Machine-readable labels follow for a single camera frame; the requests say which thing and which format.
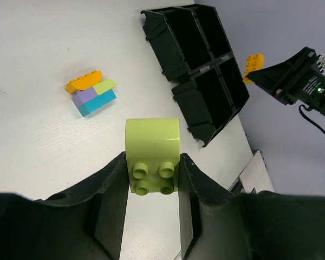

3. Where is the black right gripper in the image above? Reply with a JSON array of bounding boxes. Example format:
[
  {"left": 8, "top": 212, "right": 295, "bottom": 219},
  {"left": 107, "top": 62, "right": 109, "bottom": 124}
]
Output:
[{"left": 246, "top": 47, "right": 325, "bottom": 116}]

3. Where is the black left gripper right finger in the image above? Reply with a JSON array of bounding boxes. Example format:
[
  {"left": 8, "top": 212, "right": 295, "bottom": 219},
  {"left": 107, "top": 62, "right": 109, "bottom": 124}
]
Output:
[{"left": 178, "top": 153, "right": 325, "bottom": 259}]

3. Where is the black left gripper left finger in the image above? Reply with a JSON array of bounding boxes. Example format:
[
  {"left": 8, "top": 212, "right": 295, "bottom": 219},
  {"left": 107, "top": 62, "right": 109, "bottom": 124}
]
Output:
[{"left": 0, "top": 153, "right": 129, "bottom": 259}]

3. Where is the yellow rounded lego brick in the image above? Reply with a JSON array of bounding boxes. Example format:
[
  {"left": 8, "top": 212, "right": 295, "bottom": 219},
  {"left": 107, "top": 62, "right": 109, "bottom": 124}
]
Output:
[{"left": 243, "top": 53, "right": 265, "bottom": 84}]

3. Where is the lime green rounded lego brick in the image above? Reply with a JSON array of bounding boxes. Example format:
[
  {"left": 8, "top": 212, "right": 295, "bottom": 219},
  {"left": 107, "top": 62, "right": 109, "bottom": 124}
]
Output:
[{"left": 125, "top": 118, "right": 180, "bottom": 196}]

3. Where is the black four-compartment sorting bin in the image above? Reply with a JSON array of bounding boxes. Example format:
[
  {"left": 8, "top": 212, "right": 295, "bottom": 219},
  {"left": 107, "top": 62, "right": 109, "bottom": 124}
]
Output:
[{"left": 142, "top": 4, "right": 250, "bottom": 145}]

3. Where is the multicolor lego cluster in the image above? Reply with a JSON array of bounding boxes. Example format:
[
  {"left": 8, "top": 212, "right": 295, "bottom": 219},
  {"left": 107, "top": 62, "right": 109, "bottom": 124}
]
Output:
[{"left": 65, "top": 70, "right": 116, "bottom": 117}]

